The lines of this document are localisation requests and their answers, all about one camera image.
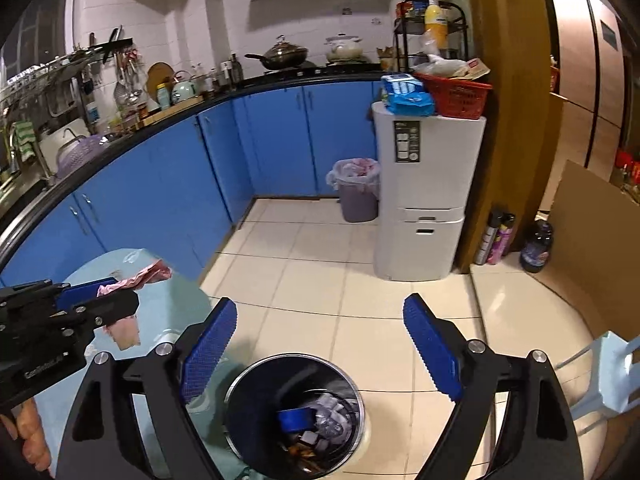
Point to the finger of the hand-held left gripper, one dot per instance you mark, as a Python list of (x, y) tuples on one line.
[(82, 292), (112, 306)]

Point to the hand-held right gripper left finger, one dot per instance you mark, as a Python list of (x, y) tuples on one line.
[(210, 350)]

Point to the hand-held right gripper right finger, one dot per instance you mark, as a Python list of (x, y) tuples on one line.
[(432, 350)]

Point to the pink wrapper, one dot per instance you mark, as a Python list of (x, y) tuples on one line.
[(150, 275)]

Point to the blue foil wrapper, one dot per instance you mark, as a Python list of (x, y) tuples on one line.
[(295, 419)]

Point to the clear plastic packaging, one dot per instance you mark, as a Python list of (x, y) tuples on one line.
[(337, 415)]

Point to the orange and white carton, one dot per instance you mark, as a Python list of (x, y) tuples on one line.
[(302, 454)]

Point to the person's left hand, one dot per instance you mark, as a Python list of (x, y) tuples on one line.
[(32, 440)]

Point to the teal printed tablecloth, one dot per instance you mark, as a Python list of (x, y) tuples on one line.
[(165, 310)]

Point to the black spray can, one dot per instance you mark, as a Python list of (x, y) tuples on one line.
[(485, 240)]

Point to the pink spray can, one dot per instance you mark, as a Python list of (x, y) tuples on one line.
[(502, 242)]

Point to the purple plastic colander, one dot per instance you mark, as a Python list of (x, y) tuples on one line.
[(75, 156)]

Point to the dark glass bottle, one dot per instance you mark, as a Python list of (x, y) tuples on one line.
[(536, 247)]

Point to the white storage cabinet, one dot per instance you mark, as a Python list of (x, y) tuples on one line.
[(425, 185)]

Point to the green striped cloth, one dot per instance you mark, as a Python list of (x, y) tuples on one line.
[(22, 137)]

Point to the grey bin with white bag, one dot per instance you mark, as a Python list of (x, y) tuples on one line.
[(357, 200)]

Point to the light blue plastic chair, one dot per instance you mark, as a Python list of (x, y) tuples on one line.
[(612, 375)]

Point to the brown cardboard sheet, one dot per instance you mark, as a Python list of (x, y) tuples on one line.
[(595, 240)]

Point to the metal dish rack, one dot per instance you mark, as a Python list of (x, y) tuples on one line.
[(30, 82)]

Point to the pale green kettle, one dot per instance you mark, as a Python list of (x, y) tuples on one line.
[(183, 91)]

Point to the blue kitchen cabinets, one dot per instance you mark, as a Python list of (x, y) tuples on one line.
[(280, 135)]

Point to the round wooden cutting board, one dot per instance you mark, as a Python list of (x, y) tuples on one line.
[(159, 75)]

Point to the red plastic basket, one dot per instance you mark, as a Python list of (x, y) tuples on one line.
[(460, 100)]

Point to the blue packet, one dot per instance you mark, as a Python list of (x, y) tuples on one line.
[(407, 92)]

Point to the black kitchen countertop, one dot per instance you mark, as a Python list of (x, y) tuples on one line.
[(320, 76)]

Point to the black wok with lid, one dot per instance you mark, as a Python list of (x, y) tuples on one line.
[(285, 55)]

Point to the white cooking pot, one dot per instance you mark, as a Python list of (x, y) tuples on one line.
[(342, 49)]

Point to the steel refrigerator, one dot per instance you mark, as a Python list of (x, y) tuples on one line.
[(575, 60)]

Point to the yellow bottle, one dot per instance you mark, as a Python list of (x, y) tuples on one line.
[(436, 22)]

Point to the wooden door frame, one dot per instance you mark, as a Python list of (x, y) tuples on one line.
[(510, 110)]

